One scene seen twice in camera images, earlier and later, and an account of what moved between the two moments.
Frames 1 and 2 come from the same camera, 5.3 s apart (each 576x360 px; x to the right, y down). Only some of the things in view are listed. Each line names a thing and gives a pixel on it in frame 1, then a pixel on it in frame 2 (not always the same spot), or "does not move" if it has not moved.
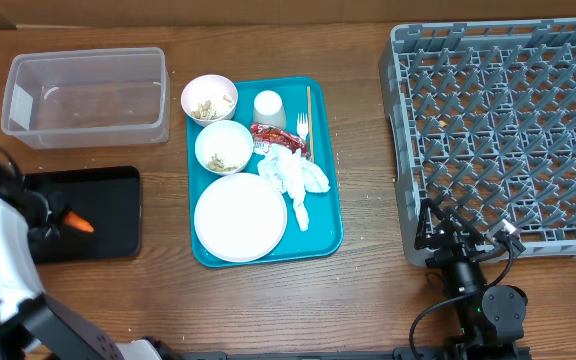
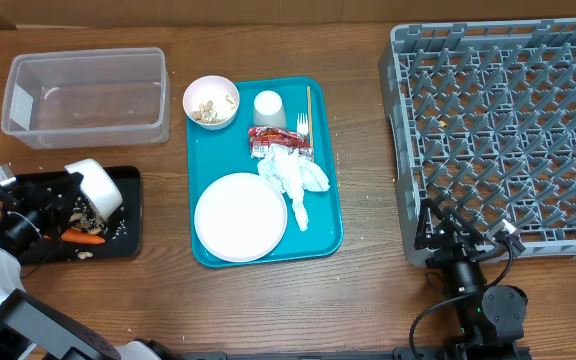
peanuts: (206, 112) does not move
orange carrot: (74, 221) → (80, 237)
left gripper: (42, 232) → (42, 197)
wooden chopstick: (310, 123) does not move
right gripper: (456, 245) does not move
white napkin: (294, 175) does not move
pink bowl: (209, 98) does not move
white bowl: (224, 147) → (100, 193)
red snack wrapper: (264, 136) does not move
